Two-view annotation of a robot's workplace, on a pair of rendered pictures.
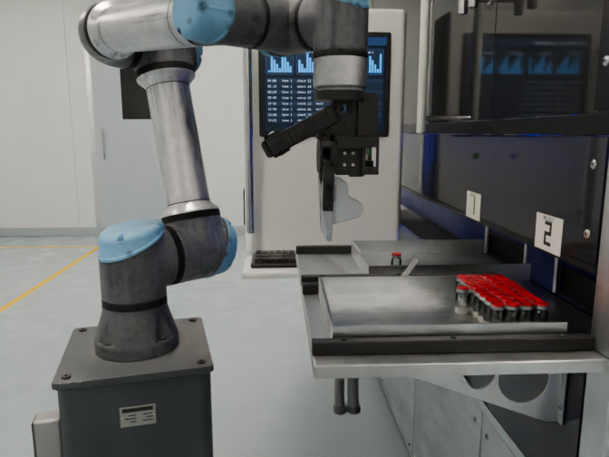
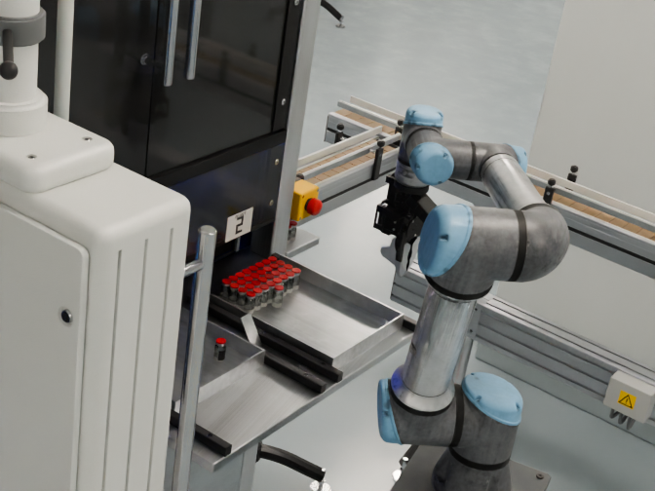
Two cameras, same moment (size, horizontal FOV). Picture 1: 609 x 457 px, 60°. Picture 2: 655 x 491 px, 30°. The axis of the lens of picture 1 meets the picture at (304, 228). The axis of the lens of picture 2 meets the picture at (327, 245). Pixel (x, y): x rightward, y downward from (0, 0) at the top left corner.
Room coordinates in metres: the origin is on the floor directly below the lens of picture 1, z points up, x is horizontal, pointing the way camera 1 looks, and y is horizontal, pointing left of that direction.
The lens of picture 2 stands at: (2.68, 1.12, 2.22)
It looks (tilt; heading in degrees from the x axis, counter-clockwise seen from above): 27 degrees down; 215
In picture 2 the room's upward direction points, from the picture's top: 9 degrees clockwise
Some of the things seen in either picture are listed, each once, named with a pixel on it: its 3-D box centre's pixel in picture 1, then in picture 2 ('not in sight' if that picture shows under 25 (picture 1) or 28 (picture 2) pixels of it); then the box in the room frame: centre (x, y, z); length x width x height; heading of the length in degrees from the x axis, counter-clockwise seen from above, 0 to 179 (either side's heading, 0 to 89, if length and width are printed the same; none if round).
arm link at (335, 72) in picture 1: (340, 76); (413, 171); (0.77, -0.05, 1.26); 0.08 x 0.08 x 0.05
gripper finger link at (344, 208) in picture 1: (342, 210); (401, 250); (0.75, -0.05, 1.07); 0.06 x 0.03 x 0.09; 93
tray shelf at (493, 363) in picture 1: (421, 292); (237, 341); (1.02, -0.23, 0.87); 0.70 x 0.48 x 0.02; 3
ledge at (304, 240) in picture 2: not in sight; (281, 237); (0.60, -0.49, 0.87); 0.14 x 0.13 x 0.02; 93
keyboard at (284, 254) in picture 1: (319, 257); not in sight; (1.54, -0.04, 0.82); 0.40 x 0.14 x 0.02; 93
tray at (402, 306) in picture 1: (425, 306); (304, 309); (0.85, -0.20, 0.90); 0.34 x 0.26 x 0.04; 93
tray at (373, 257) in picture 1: (431, 258); (156, 346); (1.19, -0.30, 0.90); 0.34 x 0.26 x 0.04; 93
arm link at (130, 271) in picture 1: (136, 258); (483, 415); (0.95, 0.31, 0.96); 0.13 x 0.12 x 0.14; 134
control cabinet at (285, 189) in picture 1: (321, 130); (3, 377); (1.75, -0.05, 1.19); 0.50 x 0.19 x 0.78; 93
